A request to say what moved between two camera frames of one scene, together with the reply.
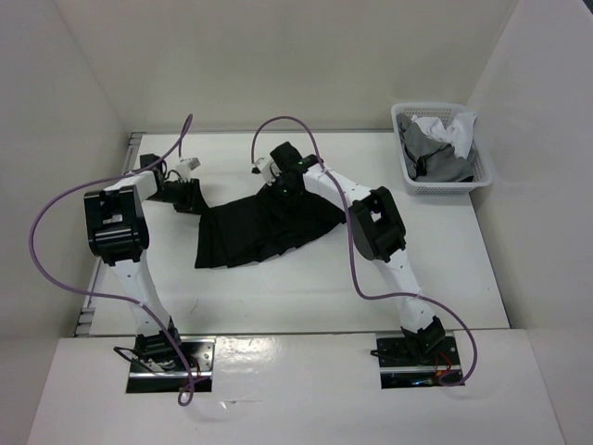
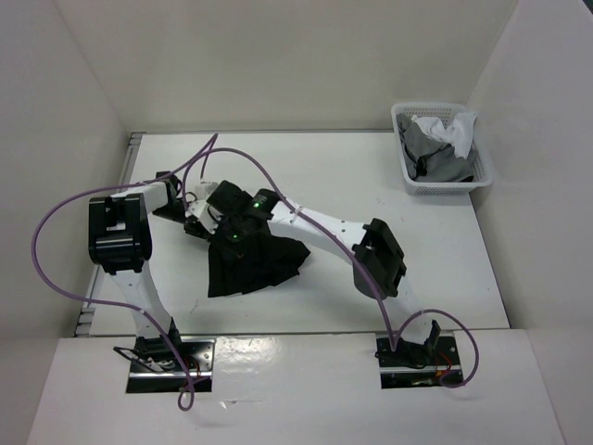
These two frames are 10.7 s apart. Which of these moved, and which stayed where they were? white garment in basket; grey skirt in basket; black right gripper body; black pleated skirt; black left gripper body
Moved: black left gripper body; black pleated skirt; black right gripper body
Stayed: grey skirt in basket; white garment in basket
